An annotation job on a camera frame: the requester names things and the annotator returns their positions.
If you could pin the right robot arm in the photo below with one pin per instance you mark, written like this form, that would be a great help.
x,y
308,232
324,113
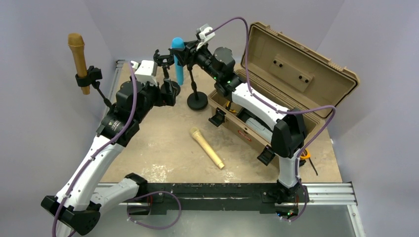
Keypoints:
x,y
288,128

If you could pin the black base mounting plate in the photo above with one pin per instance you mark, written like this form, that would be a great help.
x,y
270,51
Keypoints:
x,y
265,198

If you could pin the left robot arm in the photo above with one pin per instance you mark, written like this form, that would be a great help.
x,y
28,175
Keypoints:
x,y
77,207

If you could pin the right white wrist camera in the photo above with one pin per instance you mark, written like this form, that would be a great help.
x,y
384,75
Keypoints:
x,y
204,34

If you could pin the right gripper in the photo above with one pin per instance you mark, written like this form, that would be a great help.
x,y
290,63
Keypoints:
x,y
190,51

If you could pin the brown gold microphone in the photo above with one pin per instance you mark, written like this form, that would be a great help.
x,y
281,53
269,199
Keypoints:
x,y
76,45

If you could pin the blue microphone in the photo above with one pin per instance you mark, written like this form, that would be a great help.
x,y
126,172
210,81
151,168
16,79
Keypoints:
x,y
178,42

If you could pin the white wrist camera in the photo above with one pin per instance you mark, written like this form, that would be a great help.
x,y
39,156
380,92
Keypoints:
x,y
145,71
204,34

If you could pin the grey device in case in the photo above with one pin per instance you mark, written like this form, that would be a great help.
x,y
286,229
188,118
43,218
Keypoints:
x,y
260,129

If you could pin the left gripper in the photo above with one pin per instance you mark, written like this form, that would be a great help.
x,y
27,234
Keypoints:
x,y
163,99

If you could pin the black stand with brown mic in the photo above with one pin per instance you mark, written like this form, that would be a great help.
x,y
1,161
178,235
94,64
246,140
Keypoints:
x,y
94,74

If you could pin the tan plastic tool case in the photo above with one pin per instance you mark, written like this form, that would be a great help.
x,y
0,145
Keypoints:
x,y
292,76

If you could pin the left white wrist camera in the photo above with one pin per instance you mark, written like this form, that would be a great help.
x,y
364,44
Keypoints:
x,y
145,71

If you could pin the black stand with blue mic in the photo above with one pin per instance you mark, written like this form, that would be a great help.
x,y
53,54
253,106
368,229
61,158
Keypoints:
x,y
197,100

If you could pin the yellow black tool on table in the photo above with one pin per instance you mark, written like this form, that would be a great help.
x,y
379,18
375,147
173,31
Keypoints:
x,y
306,157

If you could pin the yellow black tool in case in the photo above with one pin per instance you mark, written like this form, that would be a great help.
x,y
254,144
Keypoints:
x,y
228,107

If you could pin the cream beige microphone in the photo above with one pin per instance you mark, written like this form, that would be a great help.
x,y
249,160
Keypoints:
x,y
200,139

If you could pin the black shock mount mic stand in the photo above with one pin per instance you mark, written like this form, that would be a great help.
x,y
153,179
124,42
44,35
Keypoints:
x,y
164,61

